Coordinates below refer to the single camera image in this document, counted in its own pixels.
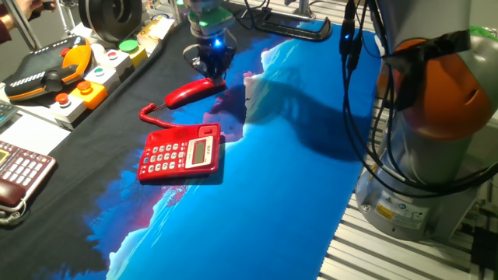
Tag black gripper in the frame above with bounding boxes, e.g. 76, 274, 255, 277
193, 33, 237, 86

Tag red telephone handset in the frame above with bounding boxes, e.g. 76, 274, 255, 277
163, 76, 228, 110

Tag red telephone base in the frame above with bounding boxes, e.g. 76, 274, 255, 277
136, 122, 222, 183

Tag maroon desk telephone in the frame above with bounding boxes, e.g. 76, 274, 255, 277
0, 139, 58, 226

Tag bystander hand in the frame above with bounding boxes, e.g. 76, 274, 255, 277
15, 0, 58, 20

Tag cream cardboard packet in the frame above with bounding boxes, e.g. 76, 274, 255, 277
135, 17, 176, 54

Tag yellow box green button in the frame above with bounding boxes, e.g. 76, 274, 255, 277
118, 39, 149, 67

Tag black C-clamp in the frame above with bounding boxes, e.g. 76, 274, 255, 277
253, 6, 333, 43

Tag white box red button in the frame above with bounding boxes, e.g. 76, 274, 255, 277
49, 92, 87, 129
99, 48, 135, 77

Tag white box green button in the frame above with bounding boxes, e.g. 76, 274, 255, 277
84, 65, 121, 93

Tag orange box orange button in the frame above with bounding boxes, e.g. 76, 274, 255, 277
68, 80, 109, 110

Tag black filament spool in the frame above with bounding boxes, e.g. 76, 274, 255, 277
77, 0, 143, 44

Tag blue black landscape cloth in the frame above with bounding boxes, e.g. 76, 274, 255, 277
0, 0, 382, 280

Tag black orange teach pendant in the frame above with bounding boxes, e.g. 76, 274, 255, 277
2, 35, 93, 103

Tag white paper sheet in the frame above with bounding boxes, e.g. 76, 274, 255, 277
0, 111, 72, 156

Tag black computer keyboard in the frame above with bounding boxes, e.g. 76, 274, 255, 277
0, 100, 19, 128

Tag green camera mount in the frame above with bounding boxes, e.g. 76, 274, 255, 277
188, 7, 235, 37

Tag red coiled telephone cord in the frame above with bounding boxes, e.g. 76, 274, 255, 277
139, 102, 188, 129

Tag silver metal post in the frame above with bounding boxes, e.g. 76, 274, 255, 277
286, 0, 316, 20

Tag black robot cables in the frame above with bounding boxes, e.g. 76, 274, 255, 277
338, 0, 498, 195

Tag silver metal frame bar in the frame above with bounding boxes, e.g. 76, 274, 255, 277
3, 0, 42, 51
49, 0, 78, 37

